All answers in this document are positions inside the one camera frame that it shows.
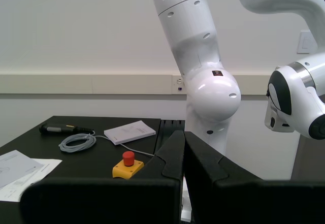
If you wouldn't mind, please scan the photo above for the black grey enabling handle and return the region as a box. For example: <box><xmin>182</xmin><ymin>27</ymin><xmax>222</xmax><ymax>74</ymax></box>
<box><xmin>39</xmin><ymin>123</ymin><xmax>94</xmax><ymax>135</ymax></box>

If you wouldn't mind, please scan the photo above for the grey coiled cable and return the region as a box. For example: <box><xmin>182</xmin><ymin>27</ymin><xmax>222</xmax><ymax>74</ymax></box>
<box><xmin>58</xmin><ymin>130</ymin><xmax>155</xmax><ymax>156</ymax></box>

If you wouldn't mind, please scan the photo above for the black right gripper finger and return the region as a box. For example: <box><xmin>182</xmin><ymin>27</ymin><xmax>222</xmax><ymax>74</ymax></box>
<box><xmin>20</xmin><ymin>130</ymin><xmax>185</xmax><ymax>224</ymax></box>
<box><xmin>184</xmin><ymin>132</ymin><xmax>325</xmax><ymax>224</ymax></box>

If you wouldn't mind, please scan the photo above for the beige wall cable trunking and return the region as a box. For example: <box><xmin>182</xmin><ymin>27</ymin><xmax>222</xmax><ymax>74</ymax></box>
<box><xmin>0</xmin><ymin>74</ymin><xmax>274</xmax><ymax>95</ymax></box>

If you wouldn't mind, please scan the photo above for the leaflet with robot drawing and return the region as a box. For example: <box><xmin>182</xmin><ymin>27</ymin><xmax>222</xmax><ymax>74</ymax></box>
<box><xmin>0</xmin><ymin>149</ymin><xmax>43</xmax><ymax>188</ymax></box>

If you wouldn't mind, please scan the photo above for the yellow emergency stop red button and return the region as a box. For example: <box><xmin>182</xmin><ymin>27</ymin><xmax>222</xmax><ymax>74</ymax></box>
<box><xmin>112</xmin><ymin>151</ymin><xmax>145</xmax><ymax>179</ymax></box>

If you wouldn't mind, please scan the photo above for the white printed paper sheet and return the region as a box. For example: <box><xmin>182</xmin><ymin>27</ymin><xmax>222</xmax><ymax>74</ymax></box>
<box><xmin>0</xmin><ymin>157</ymin><xmax>63</xmax><ymax>202</ymax></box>

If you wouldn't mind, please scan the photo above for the white wall light switch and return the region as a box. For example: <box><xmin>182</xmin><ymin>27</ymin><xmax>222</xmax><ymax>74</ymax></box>
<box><xmin>297</xmin><ymin>30</ymin><xmax>318</xmax><ymax>54</ymax></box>

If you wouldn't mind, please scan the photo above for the thick white manual book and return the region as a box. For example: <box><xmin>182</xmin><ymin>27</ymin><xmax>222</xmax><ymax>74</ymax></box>
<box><xmin>104</xmin><ymin>120</ymin><xmax>156</xmax><ymax>146</ymax></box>

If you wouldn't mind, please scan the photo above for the white wall socket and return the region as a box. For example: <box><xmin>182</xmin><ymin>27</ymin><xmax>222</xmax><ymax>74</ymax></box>
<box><xmin>172</xmin><ymin>75</ymin><xmax>185</xmax><ymax>94</ymax></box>

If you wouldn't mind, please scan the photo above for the black slatted platform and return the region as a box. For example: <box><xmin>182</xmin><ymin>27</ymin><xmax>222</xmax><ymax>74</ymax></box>
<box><xmin>154</xmin><ymin>119</ymin><xmax>186</xmax><ymax>156</ymax></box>

